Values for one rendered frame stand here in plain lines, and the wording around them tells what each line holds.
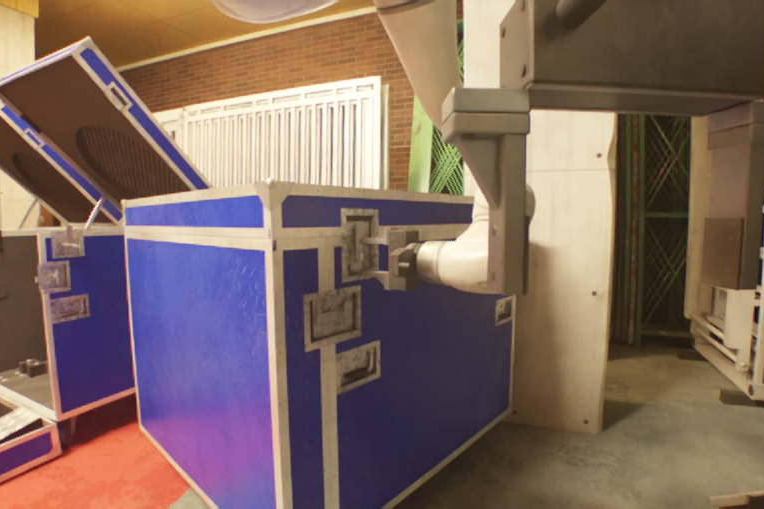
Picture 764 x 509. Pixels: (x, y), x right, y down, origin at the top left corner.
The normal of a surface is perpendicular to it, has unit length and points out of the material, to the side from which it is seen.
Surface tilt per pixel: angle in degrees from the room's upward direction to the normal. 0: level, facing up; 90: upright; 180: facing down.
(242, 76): 90
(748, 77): 90
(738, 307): 90
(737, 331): 90
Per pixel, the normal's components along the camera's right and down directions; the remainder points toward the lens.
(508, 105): 0.03, 0.09
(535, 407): -0.36, 0.08
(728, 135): -1.00, 0.00
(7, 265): 0.90, 0.04
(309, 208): 0.74, 0.06
